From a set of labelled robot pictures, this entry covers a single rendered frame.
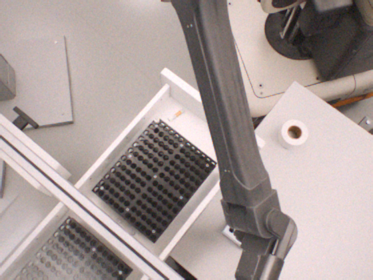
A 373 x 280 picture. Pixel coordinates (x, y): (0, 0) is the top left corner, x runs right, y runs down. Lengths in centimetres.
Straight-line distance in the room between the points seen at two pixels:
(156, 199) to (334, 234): 46
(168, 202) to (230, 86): 41
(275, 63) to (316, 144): 69
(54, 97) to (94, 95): 18
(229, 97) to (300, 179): 58
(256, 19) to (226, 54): 130
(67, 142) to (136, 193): 106
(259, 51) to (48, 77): 98
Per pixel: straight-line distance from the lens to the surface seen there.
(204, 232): 103
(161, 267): 79
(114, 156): 97
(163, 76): 96
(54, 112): 195
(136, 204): 90
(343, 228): 111
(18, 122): 99
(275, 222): 62
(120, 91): 197
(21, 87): 204
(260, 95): 167
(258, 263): 66
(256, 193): 60
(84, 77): 203
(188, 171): 91
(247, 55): 174
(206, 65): 54
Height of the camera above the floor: 178
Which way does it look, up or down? 73 degrees down
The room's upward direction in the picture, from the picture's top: 5 degrees clockwise
